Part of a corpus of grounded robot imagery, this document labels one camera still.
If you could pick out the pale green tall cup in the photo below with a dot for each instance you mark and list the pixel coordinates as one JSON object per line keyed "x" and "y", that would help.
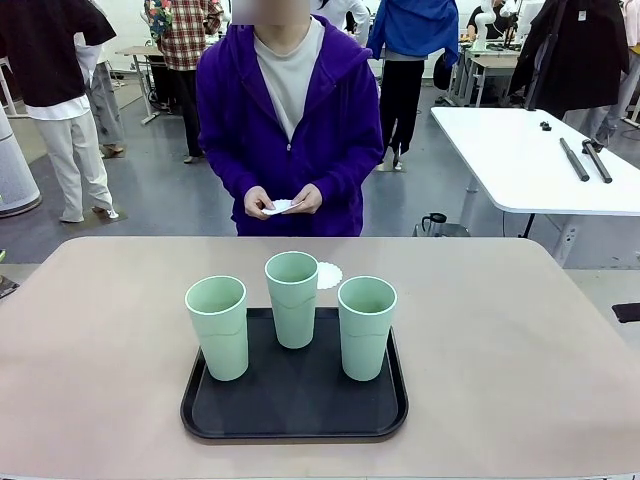
{"x": 365, "y": 350}
{"x": 220, "y": 345}
{"x": 292, "y": 320}

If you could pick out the white scalloped paper coaster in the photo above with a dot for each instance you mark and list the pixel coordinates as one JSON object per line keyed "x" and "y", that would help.
{"x": 331, "y": 275}
{"x": 280, "y": 206}

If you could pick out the small white robot arm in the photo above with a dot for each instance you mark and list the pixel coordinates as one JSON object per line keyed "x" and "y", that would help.
{"x": 481, "y": 25}

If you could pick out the person's right forearm purple sleeve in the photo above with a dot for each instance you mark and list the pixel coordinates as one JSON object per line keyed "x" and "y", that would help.
{"x": 225, "y": 170}

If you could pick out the person's left forearm purple sleeve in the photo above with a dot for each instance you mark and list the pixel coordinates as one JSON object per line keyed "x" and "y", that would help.
{"x": 350, "y": 170}

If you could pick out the person's right hand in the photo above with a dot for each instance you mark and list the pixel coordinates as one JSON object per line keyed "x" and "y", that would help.
{"x": 257, "y": 202}

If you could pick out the person's left hand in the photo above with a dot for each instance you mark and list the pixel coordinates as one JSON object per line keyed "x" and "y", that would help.
{"x": 311, "y": 200}

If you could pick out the dark striped object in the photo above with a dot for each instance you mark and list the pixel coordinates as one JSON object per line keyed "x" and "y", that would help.
{"x": 6, "y": 289}

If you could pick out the white cylindrical air purifier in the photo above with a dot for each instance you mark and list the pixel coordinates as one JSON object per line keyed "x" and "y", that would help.
{"x": 12, "y": 175}

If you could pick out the person in grey trousers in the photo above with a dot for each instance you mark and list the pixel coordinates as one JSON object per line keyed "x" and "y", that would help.
{"x": 107, "y": 110}

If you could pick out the person black top white trousers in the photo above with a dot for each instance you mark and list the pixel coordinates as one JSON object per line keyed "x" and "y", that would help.
{"x": 55, "y": 60}

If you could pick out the beige background desk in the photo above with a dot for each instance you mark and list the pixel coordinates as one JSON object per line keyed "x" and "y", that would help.
{"x": 137, "y": 51}

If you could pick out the person in plaid shirt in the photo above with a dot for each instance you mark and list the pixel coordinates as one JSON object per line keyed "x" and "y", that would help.
{"x": 187, "y": 40}

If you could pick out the black plastic serving tray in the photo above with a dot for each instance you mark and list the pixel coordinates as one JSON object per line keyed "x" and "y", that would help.
{"x": 300, "y": 400}

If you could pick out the person in purple hoodie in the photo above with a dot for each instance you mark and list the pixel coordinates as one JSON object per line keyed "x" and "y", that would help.
{"x": 330, "y": 125}

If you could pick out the person in white shirt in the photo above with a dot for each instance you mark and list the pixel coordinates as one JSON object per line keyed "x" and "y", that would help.
{"x": 352, "y": 20}

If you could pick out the person in blue jacket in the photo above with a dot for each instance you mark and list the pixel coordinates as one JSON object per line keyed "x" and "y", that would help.
{"x": 415, "y": 30}

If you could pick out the grey background desk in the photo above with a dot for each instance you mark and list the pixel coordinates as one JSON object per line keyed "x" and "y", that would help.
{"x": 492, "y": 62}

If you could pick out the small black clamp piece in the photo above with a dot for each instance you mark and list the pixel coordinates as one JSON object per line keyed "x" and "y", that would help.
{"x": 545, "y": 126}

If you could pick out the white power strip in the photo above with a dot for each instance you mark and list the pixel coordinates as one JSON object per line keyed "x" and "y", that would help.
{"x": 568, "y": 242}

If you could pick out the plain black rod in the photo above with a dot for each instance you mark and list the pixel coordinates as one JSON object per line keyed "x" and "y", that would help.
{"x": 574, "y": 159}

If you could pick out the person in black coat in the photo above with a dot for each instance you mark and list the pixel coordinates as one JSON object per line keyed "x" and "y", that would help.
{"x": 570, "y": 60}

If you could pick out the black rod with clamp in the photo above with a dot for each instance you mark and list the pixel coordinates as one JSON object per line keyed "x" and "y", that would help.
{"x": 599, "y": 165}

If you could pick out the small dark flat object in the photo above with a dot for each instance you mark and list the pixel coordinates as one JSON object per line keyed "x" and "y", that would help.
{"x": 627, "y": 312}

